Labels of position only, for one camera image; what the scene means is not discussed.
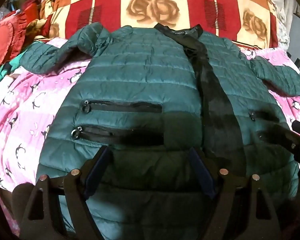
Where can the red heart-shaped frilled pillow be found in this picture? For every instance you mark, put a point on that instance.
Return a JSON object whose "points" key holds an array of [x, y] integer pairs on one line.
{"points": [[2, 42]]}

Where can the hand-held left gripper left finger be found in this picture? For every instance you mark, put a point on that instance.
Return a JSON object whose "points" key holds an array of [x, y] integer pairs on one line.
{"points": [[96, 175]]}

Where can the dark green puffer jacket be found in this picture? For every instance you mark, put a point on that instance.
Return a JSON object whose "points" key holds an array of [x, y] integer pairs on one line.
{"points": [[140, 62]]}

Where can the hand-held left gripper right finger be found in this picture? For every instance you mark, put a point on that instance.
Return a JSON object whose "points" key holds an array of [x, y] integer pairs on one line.
{"points": [[202, 175]]}

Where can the green cloth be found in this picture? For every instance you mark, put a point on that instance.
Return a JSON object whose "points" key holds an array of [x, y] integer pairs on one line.
{"points": [[5, 72]]}

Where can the red and yellow floral blanket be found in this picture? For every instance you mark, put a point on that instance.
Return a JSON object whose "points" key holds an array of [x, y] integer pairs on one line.
{"points": [[40, 27]]}

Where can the pink penguin print blanket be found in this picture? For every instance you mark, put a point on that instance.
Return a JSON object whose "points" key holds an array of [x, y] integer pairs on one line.
{"points": [[27, 110]]}

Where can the grey panel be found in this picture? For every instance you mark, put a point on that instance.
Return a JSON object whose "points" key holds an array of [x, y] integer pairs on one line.
{"points": [[298, 37]]}

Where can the red checkered rose quilt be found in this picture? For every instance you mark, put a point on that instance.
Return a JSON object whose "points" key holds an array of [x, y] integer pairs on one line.
{"points": [[110, 10]]}

